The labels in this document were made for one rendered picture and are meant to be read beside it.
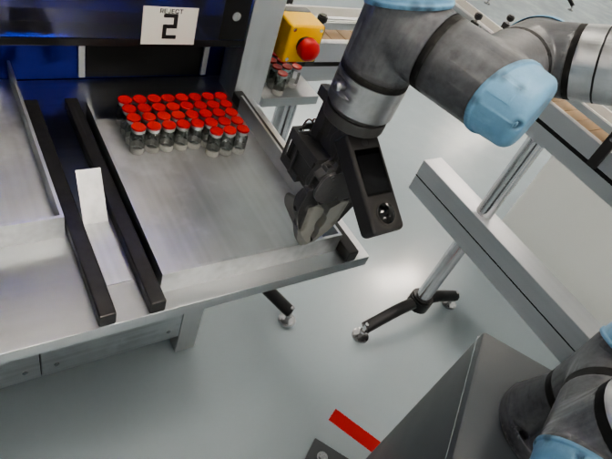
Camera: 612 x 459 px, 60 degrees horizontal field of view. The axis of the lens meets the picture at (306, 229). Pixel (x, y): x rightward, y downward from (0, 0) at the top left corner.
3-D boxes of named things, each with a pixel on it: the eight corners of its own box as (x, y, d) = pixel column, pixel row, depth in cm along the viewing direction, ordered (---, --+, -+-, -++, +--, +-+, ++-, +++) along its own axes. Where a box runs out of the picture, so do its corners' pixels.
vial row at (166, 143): (127, 147, 79) (128, 121, 76) (235, 137, 88) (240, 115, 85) (131, 156, 78) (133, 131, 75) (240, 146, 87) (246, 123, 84)
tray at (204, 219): (86, 120, 81) (86, 101, 78) (239, 112, 94) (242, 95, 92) (159, 292, 63) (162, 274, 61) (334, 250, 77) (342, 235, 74)
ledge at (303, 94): (230, 66, 108) (232, 58, 107) (284, 66, 115) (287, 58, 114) (260, 107, 101) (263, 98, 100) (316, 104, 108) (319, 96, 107)
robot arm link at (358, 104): (421, 95, 55) (361, 96, 50) (401, 130, 58) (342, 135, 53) (382, 54, 58) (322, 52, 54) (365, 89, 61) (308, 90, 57)
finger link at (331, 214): (304, 215, 75) (327, 167, 69) (324, 246, 72) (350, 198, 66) (286, 218, 73) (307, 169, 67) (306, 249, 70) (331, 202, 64)
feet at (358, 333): (346, 329, 180) (361, 305, 171) (446, 293, 207) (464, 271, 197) (359, 348, 176) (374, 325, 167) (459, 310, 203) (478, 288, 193)
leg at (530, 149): (398, 300, 186) (520, 123, 135) (416, 294, 191) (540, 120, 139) (413, 321, 182) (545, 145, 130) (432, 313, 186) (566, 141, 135)
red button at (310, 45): (289, 52, 95) (295, 32, 92) (308, 52, 97) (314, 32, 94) (299, 64, 93) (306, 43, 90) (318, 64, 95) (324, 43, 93)
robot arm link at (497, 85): (585, 63, 49) (487, 2, 52) (548, 91, 41) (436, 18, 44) (533, 130, 54) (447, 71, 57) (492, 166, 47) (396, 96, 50)
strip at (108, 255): (75, 203, 69) (75, 169, 65) (98, 199, 70) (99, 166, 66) (107, 286, 61) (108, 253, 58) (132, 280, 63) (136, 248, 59)
